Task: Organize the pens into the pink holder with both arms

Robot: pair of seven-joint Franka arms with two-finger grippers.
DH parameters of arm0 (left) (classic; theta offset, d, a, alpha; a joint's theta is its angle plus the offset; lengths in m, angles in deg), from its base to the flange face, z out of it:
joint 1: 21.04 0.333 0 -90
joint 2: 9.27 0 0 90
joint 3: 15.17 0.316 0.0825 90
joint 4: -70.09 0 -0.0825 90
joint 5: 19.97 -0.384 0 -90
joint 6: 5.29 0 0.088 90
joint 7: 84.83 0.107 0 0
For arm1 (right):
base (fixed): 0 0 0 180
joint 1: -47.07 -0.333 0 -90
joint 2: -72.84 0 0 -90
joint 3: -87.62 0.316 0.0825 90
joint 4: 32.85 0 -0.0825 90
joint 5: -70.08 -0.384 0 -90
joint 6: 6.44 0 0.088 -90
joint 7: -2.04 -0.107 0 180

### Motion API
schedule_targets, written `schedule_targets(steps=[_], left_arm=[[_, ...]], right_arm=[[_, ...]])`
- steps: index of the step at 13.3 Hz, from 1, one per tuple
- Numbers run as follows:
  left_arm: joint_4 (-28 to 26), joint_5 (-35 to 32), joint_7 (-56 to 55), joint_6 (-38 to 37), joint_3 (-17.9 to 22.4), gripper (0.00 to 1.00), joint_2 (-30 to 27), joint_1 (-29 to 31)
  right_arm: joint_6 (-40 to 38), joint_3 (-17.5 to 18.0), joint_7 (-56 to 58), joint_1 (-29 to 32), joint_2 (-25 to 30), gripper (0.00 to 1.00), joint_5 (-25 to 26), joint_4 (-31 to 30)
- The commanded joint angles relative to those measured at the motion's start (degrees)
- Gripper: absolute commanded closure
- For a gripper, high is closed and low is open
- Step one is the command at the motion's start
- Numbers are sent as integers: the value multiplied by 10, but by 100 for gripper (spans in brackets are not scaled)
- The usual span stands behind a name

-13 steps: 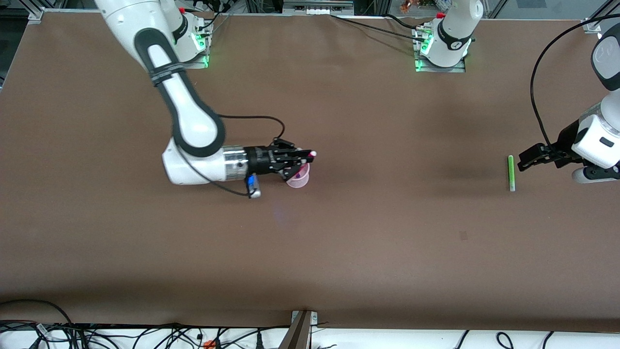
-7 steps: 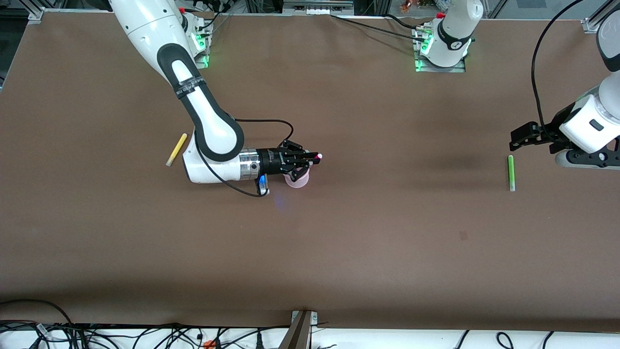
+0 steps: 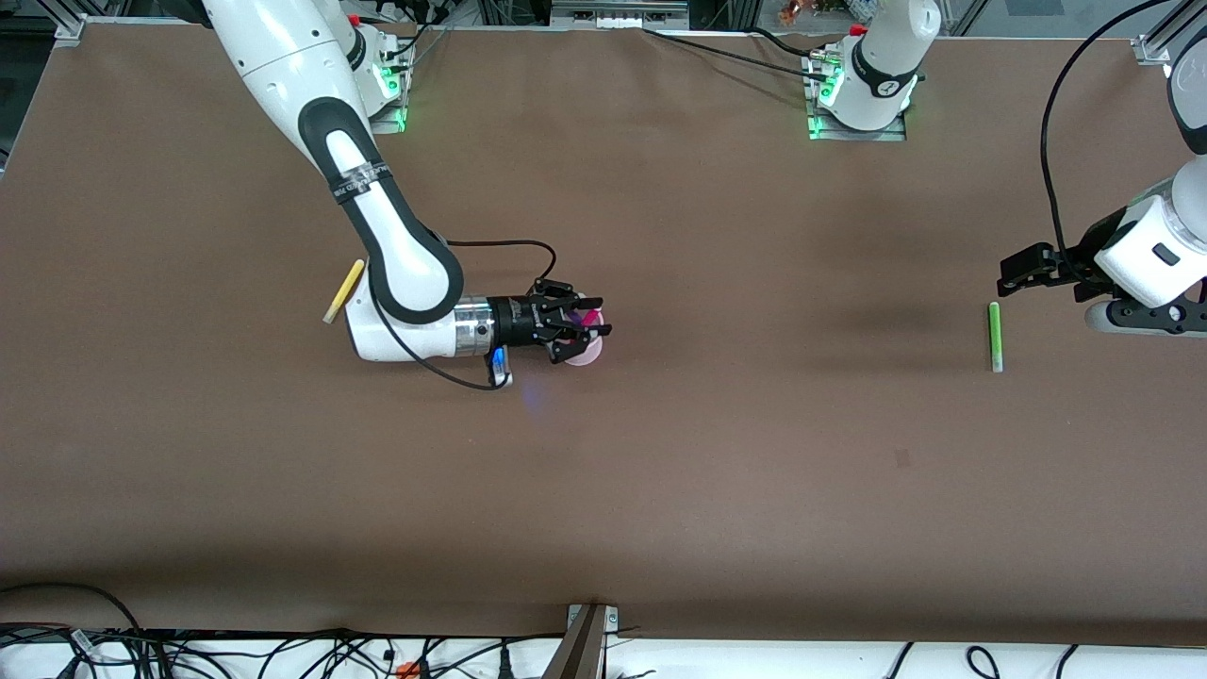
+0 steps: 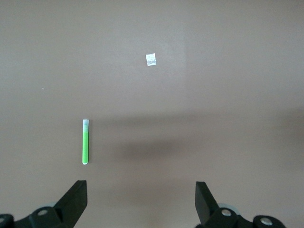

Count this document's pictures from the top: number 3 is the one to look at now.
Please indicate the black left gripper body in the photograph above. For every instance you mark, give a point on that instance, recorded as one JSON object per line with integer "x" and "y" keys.
{"x": 1082, "y": 256}

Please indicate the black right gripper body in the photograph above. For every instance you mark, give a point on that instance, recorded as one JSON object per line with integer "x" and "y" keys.
{"x": 515, "y": 321}

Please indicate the pink pen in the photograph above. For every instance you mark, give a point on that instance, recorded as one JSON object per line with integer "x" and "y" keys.
{"x": 590, "y": 318}

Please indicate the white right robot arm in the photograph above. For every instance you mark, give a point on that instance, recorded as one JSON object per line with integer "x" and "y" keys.
{"x": 396, "y": 245}

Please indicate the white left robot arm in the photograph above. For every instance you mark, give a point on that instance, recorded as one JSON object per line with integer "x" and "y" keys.
{"x": 882, "y": 66}

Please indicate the pink cup holder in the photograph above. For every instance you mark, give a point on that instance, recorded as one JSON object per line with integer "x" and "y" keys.
{"x": 589, "y": 354}

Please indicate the green pen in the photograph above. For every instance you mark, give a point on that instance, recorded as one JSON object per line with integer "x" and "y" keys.
{"x": 995, "y": 337}

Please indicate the brown table cover sheet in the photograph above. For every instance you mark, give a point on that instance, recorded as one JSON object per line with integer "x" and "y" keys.
{"x": 603, "y": 490}

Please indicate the yellow pen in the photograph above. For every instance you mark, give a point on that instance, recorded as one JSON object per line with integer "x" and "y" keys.
{"x": 339, "y": 297}

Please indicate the grey metal box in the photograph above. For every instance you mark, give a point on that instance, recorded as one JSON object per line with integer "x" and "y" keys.
{"x": 618, "y": 11}

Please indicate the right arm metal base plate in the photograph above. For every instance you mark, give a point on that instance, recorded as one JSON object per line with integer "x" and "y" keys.
{"x": 391, "y": 118}

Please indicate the aluminium frame corner profile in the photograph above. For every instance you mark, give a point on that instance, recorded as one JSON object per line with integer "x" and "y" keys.
{"x": 1165, "y": 33}
{"x": 71, "y": 24}

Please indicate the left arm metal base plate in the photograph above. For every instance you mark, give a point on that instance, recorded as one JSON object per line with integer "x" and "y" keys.
{"x": 820, "y": 132}

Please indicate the metal table bracket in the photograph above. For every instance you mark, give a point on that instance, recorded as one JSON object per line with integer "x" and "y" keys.
{"x": 585, "y": 641}

